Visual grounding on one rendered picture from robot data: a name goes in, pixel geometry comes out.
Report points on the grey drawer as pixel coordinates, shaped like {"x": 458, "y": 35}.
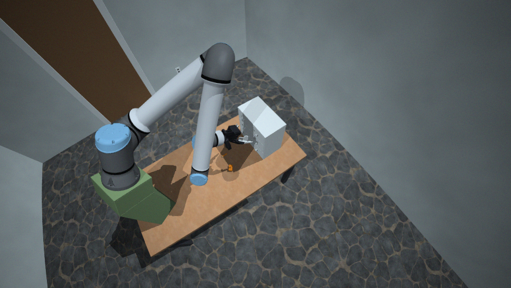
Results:
{"x": 257, "y": 149}
{"x": 244, "y": 119}
{"x": 245, "y": 134}
{"x": 247, "y": 130}
{"x": 257, "y": 142}
{"x": 257, "y": 134}

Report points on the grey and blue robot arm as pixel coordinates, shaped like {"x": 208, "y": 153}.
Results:
{"x": 116, "y": 143}

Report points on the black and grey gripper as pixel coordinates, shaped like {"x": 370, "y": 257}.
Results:
{"x": 232, "y": 137}

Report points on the white chest of drawers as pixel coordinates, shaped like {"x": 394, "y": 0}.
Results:
{"x": 267, "y": 122}

